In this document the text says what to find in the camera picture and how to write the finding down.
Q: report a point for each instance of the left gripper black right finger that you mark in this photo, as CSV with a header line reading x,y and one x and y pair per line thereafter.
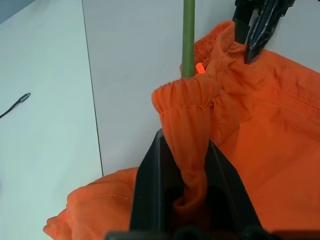
x,y
230,200

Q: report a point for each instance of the orange shorts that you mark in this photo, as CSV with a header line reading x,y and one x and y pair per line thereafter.
x,y
262,112

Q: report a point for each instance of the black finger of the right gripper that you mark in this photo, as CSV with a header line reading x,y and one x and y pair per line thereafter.
x,y
262,30
241,25

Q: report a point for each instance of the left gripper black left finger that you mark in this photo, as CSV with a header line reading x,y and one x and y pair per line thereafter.
x,y
152,190

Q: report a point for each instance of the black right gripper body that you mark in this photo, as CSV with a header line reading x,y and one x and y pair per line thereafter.
x,y
272,5

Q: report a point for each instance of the green pole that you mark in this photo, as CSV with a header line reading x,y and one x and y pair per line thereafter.
x,y
188,37

